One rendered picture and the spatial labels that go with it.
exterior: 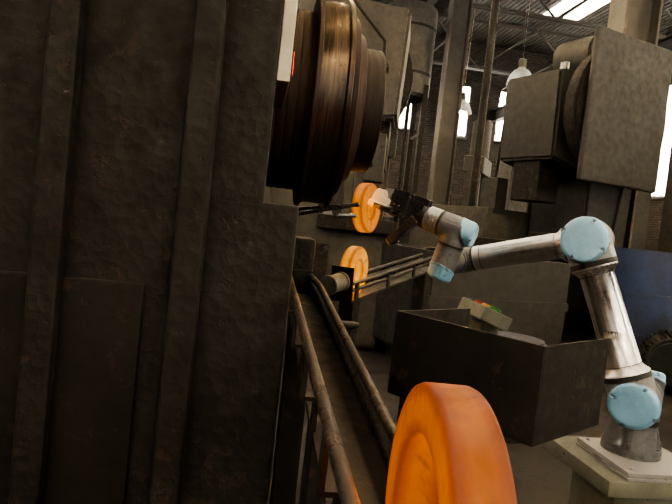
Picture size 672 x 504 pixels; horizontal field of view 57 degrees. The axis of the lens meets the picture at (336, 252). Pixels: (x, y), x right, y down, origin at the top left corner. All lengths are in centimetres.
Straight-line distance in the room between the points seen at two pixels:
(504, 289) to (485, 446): 349
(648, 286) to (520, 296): 106
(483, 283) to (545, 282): 46
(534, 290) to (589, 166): 120
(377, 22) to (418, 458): 395
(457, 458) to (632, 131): 486
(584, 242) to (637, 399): 40
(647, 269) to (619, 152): 93
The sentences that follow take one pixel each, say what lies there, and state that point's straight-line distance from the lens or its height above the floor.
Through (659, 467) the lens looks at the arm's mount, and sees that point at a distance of 185.
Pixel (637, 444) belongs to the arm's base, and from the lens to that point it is 184.
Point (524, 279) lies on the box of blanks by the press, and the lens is 391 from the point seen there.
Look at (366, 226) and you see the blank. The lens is 188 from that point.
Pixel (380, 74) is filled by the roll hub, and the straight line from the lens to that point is 137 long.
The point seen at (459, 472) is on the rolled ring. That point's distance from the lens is 33.
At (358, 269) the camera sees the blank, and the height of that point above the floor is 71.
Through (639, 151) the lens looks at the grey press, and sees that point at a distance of 521.
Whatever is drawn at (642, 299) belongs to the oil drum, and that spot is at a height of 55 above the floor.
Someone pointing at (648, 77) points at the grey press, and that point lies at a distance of 531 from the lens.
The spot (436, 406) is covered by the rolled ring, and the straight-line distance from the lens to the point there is 36.
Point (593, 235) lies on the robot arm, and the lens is 165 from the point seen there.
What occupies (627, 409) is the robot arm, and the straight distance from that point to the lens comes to 168.
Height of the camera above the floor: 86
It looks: 3 degrees down
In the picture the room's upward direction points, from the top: 6 degrees clockwise
